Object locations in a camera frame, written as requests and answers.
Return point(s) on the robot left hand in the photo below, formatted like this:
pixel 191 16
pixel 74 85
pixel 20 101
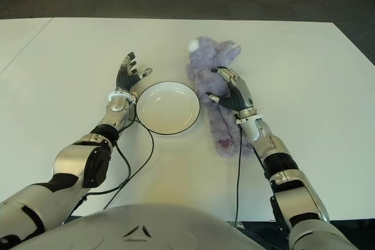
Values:
pixel 127 79

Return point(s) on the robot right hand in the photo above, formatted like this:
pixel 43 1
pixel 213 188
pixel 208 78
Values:
pixel 238 95

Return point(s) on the purple plush doll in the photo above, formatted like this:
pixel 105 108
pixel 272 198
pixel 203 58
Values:
pixel 214 86

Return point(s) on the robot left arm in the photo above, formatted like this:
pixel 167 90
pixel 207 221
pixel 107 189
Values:
pixel 70 159

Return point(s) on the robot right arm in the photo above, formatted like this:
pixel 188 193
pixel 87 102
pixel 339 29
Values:
pixel 281 168

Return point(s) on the white plate with black rim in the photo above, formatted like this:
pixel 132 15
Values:
pixel 169 109

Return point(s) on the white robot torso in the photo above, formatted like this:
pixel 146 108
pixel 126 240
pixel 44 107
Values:
pixel 140 226

